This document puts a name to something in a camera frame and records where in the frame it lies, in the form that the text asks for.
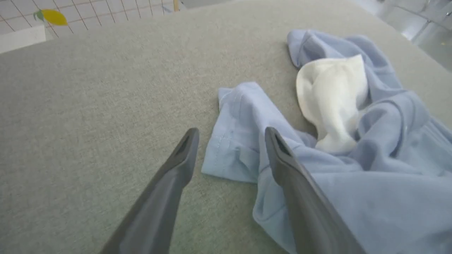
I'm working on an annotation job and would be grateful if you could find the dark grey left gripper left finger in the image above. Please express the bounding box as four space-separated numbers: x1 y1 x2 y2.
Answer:
100 128 200 254

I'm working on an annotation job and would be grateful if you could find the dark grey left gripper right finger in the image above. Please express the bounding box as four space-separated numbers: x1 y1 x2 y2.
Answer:
264 127 366 254

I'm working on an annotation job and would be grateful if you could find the light blue garment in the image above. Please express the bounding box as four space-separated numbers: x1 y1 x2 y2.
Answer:
201 30 452 254

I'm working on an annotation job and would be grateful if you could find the white cloth garment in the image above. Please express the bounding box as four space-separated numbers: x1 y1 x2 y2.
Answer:
296 54 369 155

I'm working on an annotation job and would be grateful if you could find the grey fabric sofa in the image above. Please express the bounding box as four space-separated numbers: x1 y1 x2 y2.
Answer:
0 0 452 254

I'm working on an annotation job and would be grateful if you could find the yellow lemon toy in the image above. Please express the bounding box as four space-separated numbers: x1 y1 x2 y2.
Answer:
34 9 68 26

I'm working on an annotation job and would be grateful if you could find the white wire grid panel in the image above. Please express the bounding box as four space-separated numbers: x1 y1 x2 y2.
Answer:
0 0 180 36

